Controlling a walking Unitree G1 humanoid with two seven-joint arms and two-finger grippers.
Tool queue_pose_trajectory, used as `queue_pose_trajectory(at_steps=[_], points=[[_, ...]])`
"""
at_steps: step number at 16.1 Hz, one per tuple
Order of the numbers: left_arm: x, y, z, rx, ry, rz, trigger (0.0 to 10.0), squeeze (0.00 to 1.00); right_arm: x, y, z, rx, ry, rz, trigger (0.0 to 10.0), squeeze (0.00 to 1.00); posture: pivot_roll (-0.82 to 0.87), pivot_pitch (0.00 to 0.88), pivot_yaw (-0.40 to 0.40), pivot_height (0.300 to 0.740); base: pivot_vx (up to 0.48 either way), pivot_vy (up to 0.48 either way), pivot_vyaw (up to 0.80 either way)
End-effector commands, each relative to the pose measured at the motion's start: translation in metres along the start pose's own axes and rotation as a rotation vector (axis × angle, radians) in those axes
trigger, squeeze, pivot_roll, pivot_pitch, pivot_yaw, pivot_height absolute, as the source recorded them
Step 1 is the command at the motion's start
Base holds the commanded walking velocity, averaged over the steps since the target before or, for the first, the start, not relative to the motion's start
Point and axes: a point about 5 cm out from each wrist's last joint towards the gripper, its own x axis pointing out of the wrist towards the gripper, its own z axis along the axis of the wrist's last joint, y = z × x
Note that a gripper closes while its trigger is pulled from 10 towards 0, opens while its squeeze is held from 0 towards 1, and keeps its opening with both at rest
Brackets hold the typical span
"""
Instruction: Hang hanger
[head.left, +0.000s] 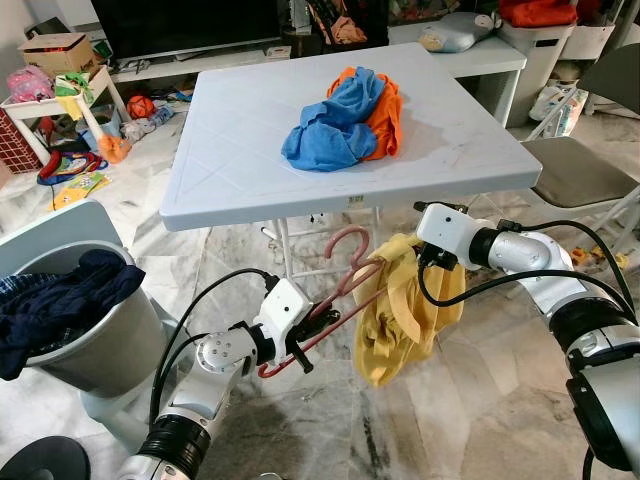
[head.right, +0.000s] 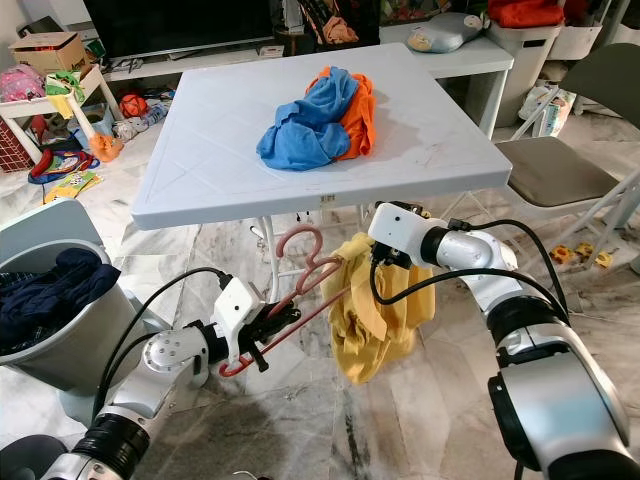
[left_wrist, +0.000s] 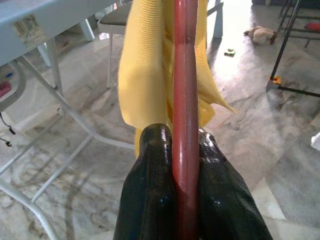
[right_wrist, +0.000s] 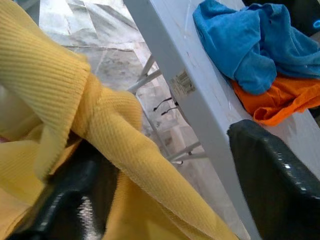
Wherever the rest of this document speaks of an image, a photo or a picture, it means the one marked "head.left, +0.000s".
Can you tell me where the yellow shirt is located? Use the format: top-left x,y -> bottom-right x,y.
353,233 -> 467,389

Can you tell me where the pink clothes hanger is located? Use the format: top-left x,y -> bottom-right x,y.
257,225 -> 389,380

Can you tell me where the navy blue garment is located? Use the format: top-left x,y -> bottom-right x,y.
0,250 -> 147,381

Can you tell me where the orange garment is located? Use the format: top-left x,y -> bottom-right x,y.
328,66 -> 404,161

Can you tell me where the grey folding chair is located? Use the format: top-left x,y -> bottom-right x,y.
520,42 -> 640,263

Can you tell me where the white folding table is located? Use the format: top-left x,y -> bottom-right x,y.
158,42 -> 544,291

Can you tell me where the white storage bin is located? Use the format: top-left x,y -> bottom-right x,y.
495,22 -> 583,129

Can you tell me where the grey soft bag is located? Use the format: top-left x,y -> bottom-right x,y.
418,12 -> 501,54

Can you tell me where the red bag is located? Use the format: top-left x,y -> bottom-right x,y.
498,0 -> 579,29

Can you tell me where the black stroller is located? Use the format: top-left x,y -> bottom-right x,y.
300,0 -> 391,51

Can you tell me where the yellow picture book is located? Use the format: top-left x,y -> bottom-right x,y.
52,172 -> 111,209

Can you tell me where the orange red ball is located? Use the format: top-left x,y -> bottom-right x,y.
128,94 -> 157,120

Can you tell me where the small white side table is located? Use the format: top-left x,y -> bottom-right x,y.
0,65 -> 131,166

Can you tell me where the black television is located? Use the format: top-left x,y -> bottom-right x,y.
90,0 -> 288,63

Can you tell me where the pink bag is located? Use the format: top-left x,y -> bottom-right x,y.
5,65 -> 56,106

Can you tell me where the cardboard box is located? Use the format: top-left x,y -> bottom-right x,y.
18,32 -> 94,79

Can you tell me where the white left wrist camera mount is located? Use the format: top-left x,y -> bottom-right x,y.
258,278 -> 314,361

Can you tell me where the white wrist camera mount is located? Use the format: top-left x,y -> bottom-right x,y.
416,203 -> 485,266
258,278 -> 314,361

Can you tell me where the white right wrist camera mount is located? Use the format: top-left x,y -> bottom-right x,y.
416,203 -> 485,266

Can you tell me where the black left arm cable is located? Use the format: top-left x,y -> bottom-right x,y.
148,268 -> 276,431

